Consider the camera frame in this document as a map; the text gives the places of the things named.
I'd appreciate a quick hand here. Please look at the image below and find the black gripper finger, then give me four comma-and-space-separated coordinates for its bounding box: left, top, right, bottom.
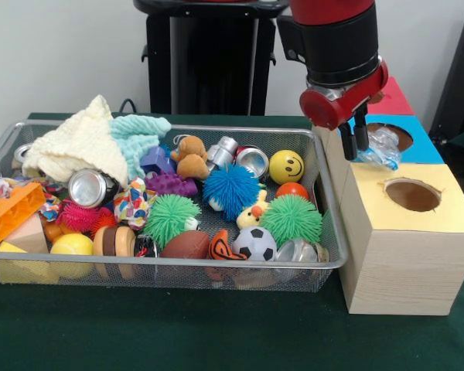
353, 111, 370, 152
339, 125, 358, 162

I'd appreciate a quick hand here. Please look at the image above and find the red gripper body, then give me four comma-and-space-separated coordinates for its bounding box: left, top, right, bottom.
299, 60, 390, 131

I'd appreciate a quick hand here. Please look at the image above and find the twisted clear plastic bottle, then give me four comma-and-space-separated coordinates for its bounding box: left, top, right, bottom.
356, 127, 404, 171

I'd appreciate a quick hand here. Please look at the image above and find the cream knitted cloth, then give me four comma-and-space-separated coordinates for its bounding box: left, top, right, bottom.
22, 95, 132, 186

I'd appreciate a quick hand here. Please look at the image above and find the wooden box with three holes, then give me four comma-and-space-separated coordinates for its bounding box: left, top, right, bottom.
312, 76, 464, 316

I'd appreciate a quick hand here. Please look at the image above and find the clear mesh bin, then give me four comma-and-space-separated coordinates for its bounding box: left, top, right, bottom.
0, 118, 349, 293

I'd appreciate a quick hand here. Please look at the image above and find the yellow smiley ball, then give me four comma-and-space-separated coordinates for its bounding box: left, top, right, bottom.
268, 149, 305, 186

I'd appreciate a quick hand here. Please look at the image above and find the small red ball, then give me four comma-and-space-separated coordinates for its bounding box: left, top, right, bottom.
276, 182, 310, 201

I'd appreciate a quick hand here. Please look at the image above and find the green spiky ball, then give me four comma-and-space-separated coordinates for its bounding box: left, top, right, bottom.
261, 193, 323, 247

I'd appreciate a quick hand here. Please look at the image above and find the red-rimmed silver can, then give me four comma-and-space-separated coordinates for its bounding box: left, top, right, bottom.
236, 145, 270, 179

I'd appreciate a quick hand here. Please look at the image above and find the yellow duck toy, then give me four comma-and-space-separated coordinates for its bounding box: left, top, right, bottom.
236, 189, 270, 230

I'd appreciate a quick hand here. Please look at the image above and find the large blue spiky ball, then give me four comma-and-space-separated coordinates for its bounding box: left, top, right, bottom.
203, 164, 261, 223

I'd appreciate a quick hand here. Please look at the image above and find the small soccer ball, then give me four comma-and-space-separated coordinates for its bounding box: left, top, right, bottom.
234, 226, 278, 262

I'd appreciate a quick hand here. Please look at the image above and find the brown teddy bear toy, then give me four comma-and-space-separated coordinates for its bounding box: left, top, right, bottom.
170, 135, 211, 180

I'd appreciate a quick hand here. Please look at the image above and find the brown toy football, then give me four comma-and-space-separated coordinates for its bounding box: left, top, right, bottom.
161, 230, 211, 260

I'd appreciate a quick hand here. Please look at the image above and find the green furry googly-eyed toy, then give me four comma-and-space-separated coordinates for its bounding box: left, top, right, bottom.
143, 193, 203, 250

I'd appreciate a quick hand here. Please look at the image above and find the mint green cloth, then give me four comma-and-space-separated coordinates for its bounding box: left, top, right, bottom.
111, 114, 172, 182

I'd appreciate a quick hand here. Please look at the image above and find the colourful patterned cloth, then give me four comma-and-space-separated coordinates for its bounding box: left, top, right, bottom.
114, 178, 159, 231

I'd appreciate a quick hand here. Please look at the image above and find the shiny silver can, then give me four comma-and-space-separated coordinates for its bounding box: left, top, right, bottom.
68, 168, 118, 209

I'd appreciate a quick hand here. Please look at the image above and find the pink spiky ball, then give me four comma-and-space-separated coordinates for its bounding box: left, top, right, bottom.
60, 201, 101, 233

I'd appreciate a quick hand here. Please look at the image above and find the yellow tennis ball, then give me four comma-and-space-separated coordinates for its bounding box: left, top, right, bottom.
51, 233, 96, 279

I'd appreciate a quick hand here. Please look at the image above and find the crushed silver can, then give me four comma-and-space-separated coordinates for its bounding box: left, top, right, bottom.
13, 143, 33, 168

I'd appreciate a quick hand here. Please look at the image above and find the orange toy brick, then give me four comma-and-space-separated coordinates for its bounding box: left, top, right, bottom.
0, 182, 47, 252

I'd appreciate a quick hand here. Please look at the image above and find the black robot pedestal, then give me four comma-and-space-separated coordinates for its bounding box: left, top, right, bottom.
134, 0, 296, 117

